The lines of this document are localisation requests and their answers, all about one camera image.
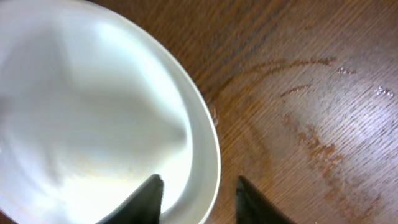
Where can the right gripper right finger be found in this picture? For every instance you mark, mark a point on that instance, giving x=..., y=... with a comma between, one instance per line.
x=252, y=207

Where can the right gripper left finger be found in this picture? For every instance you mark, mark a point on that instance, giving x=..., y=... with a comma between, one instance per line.
x=143, y=206

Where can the white plate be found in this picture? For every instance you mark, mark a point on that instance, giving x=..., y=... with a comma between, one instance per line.
x=91, y=107

